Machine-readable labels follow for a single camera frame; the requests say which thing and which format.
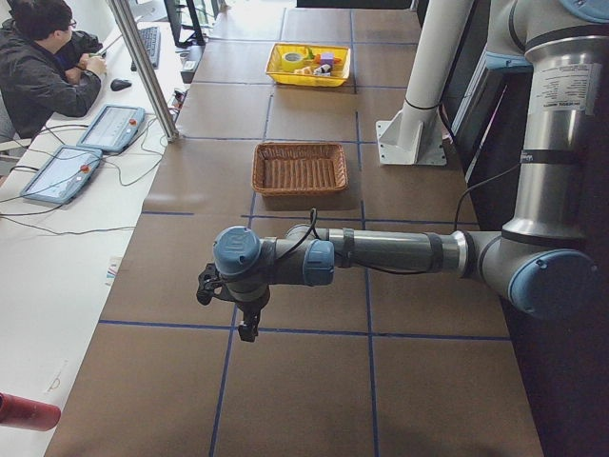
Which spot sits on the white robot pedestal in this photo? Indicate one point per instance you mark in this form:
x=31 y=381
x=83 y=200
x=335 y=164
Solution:
x=413 y=137

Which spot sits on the black monitor stand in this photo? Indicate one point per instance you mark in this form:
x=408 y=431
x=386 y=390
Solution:
x=184 y=22

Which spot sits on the black computer mouse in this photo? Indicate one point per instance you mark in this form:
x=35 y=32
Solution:
x=119 y=84

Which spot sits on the yellow plastic basket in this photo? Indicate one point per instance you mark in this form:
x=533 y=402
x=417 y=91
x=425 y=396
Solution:
x=339 y=75

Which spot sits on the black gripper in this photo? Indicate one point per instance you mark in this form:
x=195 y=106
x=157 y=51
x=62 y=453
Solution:
x=249 y=304

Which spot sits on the lower teach pendant tablet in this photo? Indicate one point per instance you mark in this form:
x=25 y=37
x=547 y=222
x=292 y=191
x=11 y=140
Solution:
x=64 y=175

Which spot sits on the toy carrot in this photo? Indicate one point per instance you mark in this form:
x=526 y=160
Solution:
x=311 y=55

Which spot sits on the person in dark jacket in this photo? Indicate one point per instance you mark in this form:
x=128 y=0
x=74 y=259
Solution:
x=47 y=66

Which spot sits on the toy croissant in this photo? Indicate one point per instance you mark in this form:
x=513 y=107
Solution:
x=304 y=71

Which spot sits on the toy panda figure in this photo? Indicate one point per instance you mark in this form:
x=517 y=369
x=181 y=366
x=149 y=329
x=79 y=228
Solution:
x=323 y=70

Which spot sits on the upper teach pendant tablet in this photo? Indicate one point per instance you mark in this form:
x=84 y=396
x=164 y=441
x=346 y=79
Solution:
x=113 y=128

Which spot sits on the teach pendant tablet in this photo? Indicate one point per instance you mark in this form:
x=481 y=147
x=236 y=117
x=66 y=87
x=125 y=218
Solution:
x=64 y=175
x=113 y=128

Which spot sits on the red cylinder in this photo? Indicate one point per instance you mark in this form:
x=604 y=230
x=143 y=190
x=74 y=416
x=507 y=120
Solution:
x=25 y=413

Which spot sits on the purple foam block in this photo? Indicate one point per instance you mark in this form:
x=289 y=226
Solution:
x=326 y=58

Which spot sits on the yellow tape roll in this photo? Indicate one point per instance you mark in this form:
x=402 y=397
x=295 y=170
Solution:
x=292 y=61

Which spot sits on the brown wicker basket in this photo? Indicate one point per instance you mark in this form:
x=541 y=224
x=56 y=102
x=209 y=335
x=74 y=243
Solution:
x=292 y=168

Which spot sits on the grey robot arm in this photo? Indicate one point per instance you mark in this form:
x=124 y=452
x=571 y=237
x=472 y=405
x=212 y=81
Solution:
x=534 y=261

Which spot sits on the black keyboard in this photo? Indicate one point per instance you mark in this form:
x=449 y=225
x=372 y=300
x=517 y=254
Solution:
x=151 y=38

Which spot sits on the aluminium frame post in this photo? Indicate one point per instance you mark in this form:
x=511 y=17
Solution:
x=131 y=36

